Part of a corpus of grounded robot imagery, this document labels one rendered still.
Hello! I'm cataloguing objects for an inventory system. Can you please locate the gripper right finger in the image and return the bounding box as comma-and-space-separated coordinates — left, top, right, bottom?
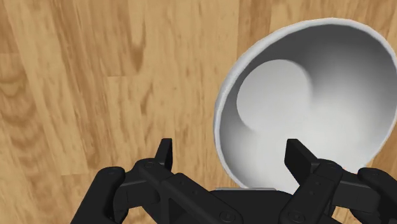
278, 138, 397, 224

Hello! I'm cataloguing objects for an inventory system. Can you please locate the white bowl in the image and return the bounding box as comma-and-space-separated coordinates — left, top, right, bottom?
213, 17, 397, 195

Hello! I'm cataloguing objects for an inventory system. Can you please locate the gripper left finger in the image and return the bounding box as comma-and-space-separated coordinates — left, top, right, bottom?
70, 137, 244, 224

